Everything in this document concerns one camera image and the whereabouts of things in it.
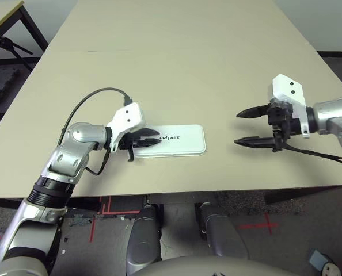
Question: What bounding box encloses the black tripod stand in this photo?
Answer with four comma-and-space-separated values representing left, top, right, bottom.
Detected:
0, 28, 33, 72

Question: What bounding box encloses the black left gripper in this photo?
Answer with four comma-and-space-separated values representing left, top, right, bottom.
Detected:
117, 128, 162, 162

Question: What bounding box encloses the grey left robot leg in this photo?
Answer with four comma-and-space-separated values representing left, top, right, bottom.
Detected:
126, 202, 164, 271

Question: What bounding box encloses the grey robot torso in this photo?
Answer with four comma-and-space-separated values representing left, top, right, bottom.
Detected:
124, 256, 313, 276

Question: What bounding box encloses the blue grey floor item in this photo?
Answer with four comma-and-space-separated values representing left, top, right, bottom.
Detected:
308, 249, 330, 270

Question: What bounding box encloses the dark table leg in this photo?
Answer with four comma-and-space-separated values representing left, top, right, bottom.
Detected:
0, 1, 50, 67

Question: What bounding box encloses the white plastic pencil case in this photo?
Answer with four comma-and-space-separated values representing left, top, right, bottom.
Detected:
133, 124, 207, 158

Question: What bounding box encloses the white perforated shoe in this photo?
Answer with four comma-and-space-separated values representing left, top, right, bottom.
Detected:
322, 260, 342, 276

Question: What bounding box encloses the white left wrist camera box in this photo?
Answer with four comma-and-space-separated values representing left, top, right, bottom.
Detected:
106, 102, 146, 152

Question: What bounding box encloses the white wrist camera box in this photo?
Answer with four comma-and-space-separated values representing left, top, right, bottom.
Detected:
271, 74, 310, 139
106, 102, 146, 152

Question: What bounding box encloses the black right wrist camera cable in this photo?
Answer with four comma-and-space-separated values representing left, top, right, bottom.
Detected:
286, 143, 342, 173

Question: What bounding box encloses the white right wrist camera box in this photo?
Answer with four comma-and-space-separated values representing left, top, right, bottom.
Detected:
271, 74, 310, 139

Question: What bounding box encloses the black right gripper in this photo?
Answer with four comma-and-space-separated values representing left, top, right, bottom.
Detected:
233, 102, 303, 153

